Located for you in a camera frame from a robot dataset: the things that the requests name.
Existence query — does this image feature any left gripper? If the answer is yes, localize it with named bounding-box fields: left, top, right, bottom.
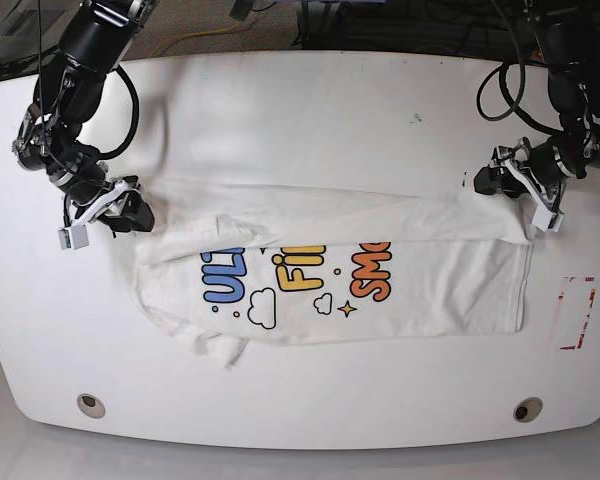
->
left=473, top=137, right=576, bottom=212

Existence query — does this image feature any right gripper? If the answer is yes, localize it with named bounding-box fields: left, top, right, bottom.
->
left=62, top=175, right=155, bottom=233

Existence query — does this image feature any white printed T-shirt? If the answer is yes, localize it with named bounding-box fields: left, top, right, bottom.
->
left=114, top=178, right=533, bottom=367

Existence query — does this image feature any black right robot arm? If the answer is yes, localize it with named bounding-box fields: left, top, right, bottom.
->
left=12, top=1, right=156, bottom=234

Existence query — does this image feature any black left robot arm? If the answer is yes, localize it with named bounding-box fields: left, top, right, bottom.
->
left=474, top=1, right=600, bottom=214

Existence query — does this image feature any red tape rectangle marking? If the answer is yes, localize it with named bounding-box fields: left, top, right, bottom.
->
left=555, top=276, right=597, bottom=352

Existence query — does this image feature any left table grommet hole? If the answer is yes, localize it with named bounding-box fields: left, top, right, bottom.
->
left=77, top=394, right=106, bottom=419

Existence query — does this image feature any table grommet hole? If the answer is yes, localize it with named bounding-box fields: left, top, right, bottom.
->
left=513, top=397, right=543, bottom=423
left=77, top=394, right=106, bottom=419

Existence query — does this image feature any right table grommet hole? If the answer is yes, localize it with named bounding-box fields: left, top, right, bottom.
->
left=513, top=397, right=543, bottom=423

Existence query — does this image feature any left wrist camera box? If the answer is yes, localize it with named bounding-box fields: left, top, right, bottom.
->
left=531, top=205, right=564, bottom=232

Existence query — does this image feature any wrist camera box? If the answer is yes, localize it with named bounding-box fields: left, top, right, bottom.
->
left=58, top=225, right=89, bottom=250
left=531, top=205, right=564, bottom=232

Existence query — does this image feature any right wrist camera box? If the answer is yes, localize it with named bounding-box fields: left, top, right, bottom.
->
left=58, top=225, right=89, bottom=250

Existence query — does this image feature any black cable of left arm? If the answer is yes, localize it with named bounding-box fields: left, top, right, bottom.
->
left=475, top=0, right=566, bottom=139

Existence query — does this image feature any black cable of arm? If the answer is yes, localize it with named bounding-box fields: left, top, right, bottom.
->
left=475, top=0, right=566, bottom=139
left=79, top=64, right=142, bottom=161

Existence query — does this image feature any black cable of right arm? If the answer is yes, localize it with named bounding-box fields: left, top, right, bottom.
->
left=79, top=64, right=142, bottom=161

